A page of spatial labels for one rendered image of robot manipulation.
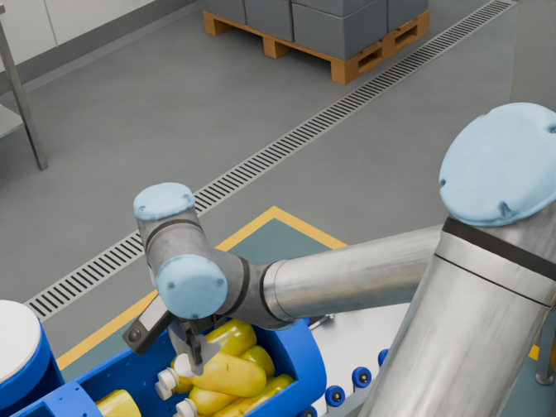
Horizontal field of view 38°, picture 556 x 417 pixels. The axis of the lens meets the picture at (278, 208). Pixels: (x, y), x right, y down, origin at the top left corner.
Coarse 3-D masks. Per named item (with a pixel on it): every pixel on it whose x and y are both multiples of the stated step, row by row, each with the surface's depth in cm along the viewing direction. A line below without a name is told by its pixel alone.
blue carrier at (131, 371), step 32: (128, 352) 149; (160, 352) 164; (288, 352) 149; (320, 352) 153; (96, 384) 157; (128, 384) 162; (320, 384) 155; (32, 416) 150; (64, 416) 136; (96, 416) 136; (160, 416) 165; (256, 416) 147; (288, 416) 154
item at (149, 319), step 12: (156, 300) 131; (144, 312) 131; (156, 312) 130; (168, 312) 129; (132, 324) 132; (144, 324) 130; (156, 324) 129; (168, 324) 131; (132, 336) 130; (144, 336) 129; (156, 336) 130; (132, 348) 129; (144, 348) 130
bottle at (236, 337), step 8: (232, 320) 163; (216, 328) 162; (224, 328) 161; (232, 328) 161; (240, 328) 161; (248, 328) 162; (208, 336) 160; (216, 336) 160; (224, 336) 160; (232, 336) 160; (240, 336) 160; (248, 336) 161; (224, 344) 159; (232, 344) 160; (240, 344) 160; (248, 344) 162; (224, 352) 159; (232, 352) 160; (240, 352) 161; (168, 368) 156; (176, 376) 156; (184, 376) 156; (176, 384) 156; (184, 384) 158
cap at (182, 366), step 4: (180, 356) 141; (184, 356) 141; (176, 360) 142; (180, 360) 141; (184, 360) 141; (188, 360) 140; (176, 364) 141; (180, 364) 141; (184, 364) 140; (188, 364) 140; (176, 368) 141; (180, 368) 140; (184, 368) 140; (188, 368) 139; (176, 372) 141; (180, 372) 140; (184, 372) 140; (188, 372) 140; (192, 372) 140
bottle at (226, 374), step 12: (216, 360) 144; (228, 360) 146; (240, 360) 150; (204, 372) 142; (216, 372) 143; (228, 372) 145; (240, 372) 148; (252, 372) 151; (264, 372) 154; (204, 384) 142; (216, 384) 143; (228, 384) 146; (240, 384) 148; (252, 384) 151; (264, 384) 153; (240, 396) 152; (252, 396) 153
